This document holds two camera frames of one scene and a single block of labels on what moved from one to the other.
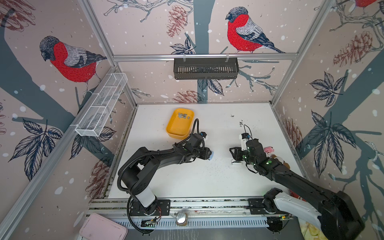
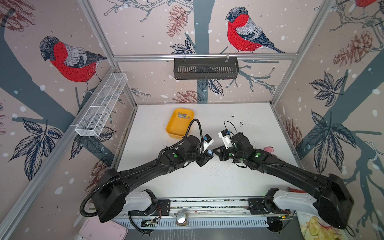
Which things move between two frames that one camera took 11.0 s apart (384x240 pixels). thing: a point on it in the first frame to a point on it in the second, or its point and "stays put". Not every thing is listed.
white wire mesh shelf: x=100 y=104 stays put
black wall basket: x=206 y=69 stays put
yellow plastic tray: x=179 y=124 stays put
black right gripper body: x=240 y=154 to x=226 y=153
